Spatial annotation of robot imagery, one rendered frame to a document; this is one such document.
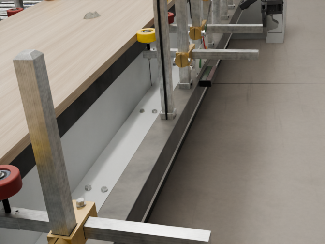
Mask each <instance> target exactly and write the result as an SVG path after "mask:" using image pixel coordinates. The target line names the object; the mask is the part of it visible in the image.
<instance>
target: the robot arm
mask: <svg viewBox="0 0 325 244"><path fill-rule="evenodd" d="M256 1H258V0H243V1H242V2H241V4H240V5H239V6H240V8H241V10H244V9H248V8H249V6H250V5H252V4H253V3H255V2H256ZM283 4H284V2H283V0H261V13H262V24H263V33H264V35H265V36H266V37H267V31H269V30H272V29H276V28H277V27H278V24H279V22H278V21H277V20H275V19H273V15H275V14H282V11H283Z"/></svg>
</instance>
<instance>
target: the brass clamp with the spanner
mask: <svg viewBox="0 0 325 244"><path fill-rule="evenodd" d="M205 24H206V20H203V21H202V25H201V26H192V25H191V26H190V31H189V32H188V33H189V36H190V38H191V39H193V40H198V39H202V36H201V30H204V25H205Z"/></svg>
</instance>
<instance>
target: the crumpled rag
mask: <svg viewBox="0 0 325 244"><path fill-rule="evenodd" d="M98 16H101V15H100V14H98V13H97V12H96V11H95V12H94V13H92V12H89V13H86V15H85V16H84V17H83V18H85V19H90V18H94V17H98Z"/></svg>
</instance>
